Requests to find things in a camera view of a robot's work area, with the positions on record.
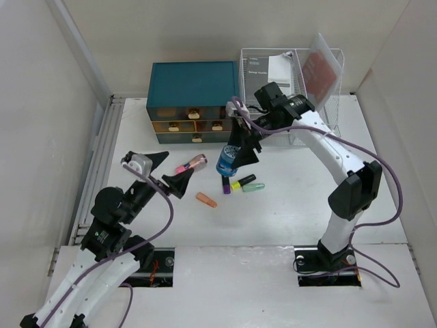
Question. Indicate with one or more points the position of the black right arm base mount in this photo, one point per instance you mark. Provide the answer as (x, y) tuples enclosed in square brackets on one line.
[(316, 269)]

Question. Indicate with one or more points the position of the clear zip pouch red card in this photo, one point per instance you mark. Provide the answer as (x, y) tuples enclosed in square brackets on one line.
[(321, 73)]

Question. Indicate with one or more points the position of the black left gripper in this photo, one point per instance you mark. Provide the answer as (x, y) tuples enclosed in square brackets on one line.
[(177, 183)]

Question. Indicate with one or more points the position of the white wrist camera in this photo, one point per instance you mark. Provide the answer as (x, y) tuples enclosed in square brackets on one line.
[(139, 164), (232, 112)]

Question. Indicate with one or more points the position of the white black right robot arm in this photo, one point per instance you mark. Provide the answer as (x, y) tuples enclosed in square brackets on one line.
[(357, 181)]

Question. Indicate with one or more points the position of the black purple highlighter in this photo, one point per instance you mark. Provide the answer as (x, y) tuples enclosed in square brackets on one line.
[(226, 185)]

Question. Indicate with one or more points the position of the black yellow highlighter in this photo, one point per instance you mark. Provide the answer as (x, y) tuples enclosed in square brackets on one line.
[(243, 181)]

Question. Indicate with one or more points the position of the mint green highlighter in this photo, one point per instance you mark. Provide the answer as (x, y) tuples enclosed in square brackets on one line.
[(251, 187)]

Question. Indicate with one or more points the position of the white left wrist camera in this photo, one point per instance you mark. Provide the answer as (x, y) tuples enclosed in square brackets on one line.
[(139, 164)]

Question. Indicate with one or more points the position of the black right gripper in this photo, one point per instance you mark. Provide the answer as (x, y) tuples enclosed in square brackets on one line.
[(244, 137)]

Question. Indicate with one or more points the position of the orange highlighter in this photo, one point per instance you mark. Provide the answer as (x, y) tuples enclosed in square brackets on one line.
[(206, 200)]

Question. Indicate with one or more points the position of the white wire file rack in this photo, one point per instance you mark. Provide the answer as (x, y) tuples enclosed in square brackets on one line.
[(330, 111)]

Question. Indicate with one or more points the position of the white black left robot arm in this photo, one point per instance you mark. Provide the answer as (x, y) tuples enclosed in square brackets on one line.
[(109, 253)]

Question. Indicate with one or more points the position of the pink multicolour pen bundle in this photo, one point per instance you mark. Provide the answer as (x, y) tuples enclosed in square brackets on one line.
[(197, 162)]

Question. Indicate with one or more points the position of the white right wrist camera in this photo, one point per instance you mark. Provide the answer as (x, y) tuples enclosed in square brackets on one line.
[(232, 112)]

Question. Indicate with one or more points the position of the teal drawer organizer box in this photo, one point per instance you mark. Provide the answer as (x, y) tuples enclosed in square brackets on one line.
[(186, 101)]

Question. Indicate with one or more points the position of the grey setup guide booklet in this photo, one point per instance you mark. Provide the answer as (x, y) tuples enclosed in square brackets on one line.
[(262, 70)]

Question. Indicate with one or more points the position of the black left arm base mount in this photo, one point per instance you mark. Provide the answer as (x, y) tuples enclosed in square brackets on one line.
[(159, 273)]

